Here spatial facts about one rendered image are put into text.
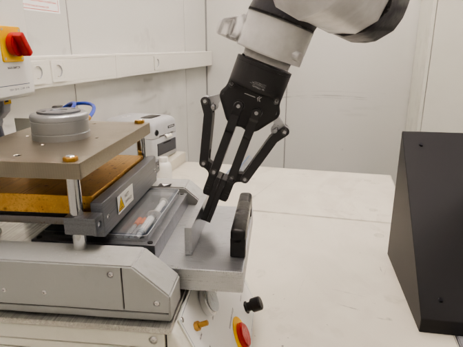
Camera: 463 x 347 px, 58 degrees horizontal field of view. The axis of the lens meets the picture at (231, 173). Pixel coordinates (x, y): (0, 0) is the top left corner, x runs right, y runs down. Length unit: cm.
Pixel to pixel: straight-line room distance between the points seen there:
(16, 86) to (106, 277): 41
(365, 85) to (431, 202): 217
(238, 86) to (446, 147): 58
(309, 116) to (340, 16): 265
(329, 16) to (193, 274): 33
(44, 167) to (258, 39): 29
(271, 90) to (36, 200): 32
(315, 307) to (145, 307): 44
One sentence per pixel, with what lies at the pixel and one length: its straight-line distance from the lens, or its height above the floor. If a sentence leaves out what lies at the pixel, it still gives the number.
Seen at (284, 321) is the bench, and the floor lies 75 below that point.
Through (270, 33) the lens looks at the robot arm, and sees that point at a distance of 52.
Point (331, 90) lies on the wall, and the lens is 305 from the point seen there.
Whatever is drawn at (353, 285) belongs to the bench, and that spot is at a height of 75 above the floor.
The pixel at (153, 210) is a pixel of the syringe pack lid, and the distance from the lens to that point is 63.
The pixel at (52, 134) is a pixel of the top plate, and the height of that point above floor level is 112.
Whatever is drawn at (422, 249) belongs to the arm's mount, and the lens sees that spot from 88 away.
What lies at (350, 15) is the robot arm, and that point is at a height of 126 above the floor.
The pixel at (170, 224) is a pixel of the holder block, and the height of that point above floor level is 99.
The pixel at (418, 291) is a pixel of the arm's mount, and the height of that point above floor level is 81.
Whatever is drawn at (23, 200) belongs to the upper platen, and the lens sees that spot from 58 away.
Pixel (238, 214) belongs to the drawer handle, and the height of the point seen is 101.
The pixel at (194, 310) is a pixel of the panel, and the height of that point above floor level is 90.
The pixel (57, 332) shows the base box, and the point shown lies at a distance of 57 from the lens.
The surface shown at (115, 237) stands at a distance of 56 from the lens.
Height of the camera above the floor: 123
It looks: 17 degrees down
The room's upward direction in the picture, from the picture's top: straight up
